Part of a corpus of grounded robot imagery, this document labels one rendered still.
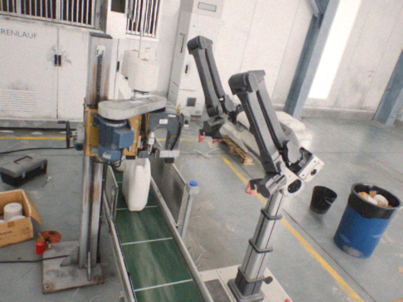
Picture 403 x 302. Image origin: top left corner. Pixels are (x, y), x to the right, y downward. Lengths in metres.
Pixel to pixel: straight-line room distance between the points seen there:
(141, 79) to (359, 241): 2.74
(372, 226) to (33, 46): 4.35
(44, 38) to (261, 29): 4.19
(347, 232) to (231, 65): 4.35
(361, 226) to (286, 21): 4.93
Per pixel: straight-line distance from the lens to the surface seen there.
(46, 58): 4.77
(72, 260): 2.85
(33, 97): 4.90
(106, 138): 1.95
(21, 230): 3.07
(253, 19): 7.02
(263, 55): 7.31
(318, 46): 7.66
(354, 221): 3.65
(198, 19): 5.83
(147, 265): 2.36
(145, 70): 1.85
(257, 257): 2.24
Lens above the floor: 2.03
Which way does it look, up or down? 24 degrees down
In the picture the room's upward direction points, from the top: 12 degrees clockwise
